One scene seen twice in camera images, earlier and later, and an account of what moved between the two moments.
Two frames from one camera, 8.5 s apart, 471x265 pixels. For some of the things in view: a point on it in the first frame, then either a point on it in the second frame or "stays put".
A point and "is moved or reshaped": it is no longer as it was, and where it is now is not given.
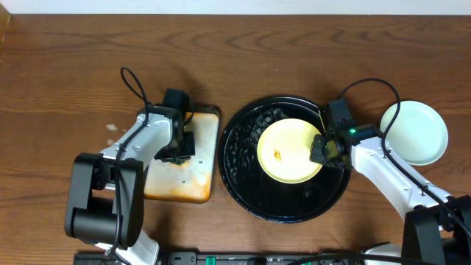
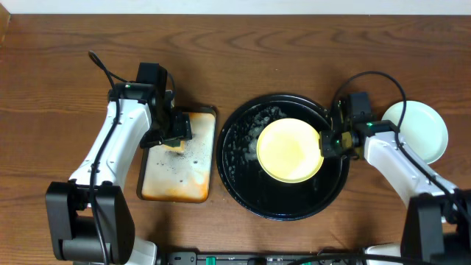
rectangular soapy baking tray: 193,179 stays put
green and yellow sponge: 185,165 is moved or reshaped
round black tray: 259,193 stays put
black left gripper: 178,152 to 166,136
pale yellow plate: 283,150 stays put
